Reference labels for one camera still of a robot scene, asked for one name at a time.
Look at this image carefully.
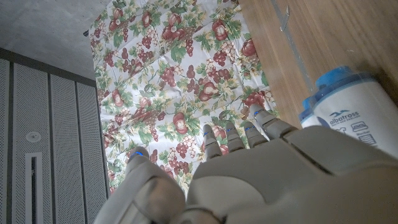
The white blue package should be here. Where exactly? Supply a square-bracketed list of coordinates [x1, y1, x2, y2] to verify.
[298, 65, 398, 159]

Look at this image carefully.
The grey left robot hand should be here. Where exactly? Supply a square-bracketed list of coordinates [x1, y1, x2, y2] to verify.
[93, 103, 398, 224]

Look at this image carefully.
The floral fruit print backdrop cloth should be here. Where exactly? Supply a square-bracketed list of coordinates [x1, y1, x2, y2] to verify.
[88, 0, 280, 200]

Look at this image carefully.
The grey tape outline on table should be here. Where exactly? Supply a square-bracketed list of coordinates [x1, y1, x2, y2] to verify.
[269, 0, 315, 93]

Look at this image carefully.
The linear ceiling air vent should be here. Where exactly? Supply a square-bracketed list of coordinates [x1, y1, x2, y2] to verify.
[24, 152, 44, 224]

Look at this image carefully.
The round white ceiling sensor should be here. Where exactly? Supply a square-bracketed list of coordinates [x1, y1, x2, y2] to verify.
[25, 131, 42, 144]

